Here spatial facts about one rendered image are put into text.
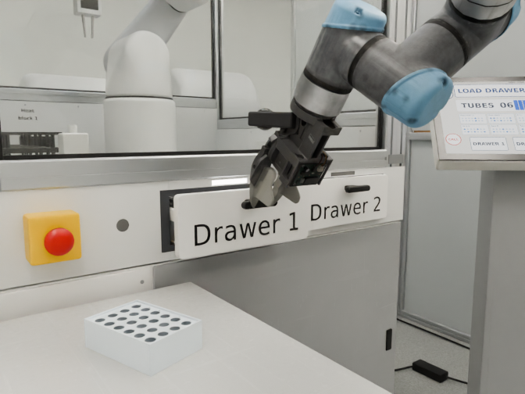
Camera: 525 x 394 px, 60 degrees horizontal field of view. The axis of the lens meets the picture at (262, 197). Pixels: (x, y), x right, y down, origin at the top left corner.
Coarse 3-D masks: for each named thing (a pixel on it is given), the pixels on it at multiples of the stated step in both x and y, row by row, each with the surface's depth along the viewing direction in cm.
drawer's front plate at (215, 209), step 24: (216, 192) 79; (240, 192) 82; (192, 216) 77; (216, 216) 80; (240, 216) 83; (264, 216) 86; (288, 216) 90; (192, 240) 78; (240, 240) 83; (264, 240) 87; (288, 240) 90
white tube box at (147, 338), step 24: (120, 312) 61; (144, 312) 60; (168, 312) 60; (96, 336) 56; (120, 336) 53; (144, 336) 53; (168, 336) 52; (192, 336) 56; (120, 360) 54; (144, 360) 51; (168, 360) 53
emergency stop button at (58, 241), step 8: (48, 232) 64; (56, 232) 64; (64, 232) 65; (48, 240) 64; (56, 240) 64; (64, 240) 65; (72, 240) 66; (48, 248) 64; (56, 248) 64; (64, 248) 65
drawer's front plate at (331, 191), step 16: (368, 176) 110; (384, 176) 114; (320, 192) 101; (336, 192) 104; (352, 192) 108; (368, 192) 111; (384, 192) 114; (336, 208) 105; (352, 208) 108; (368, 208) 111; (384, 208) 115; (320, 224) 102; (336, 224) 105
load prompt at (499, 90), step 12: (456, 84) 135; (468, 84) 135; (480, 84) 134; (492, 84) 134; (504, 84) 133; (516, 84) 133; (456, 96) 133; (468, 96) 132; (480, 96) 132; (492, 96) 131; (504, 96) 131; (516, 96) 130
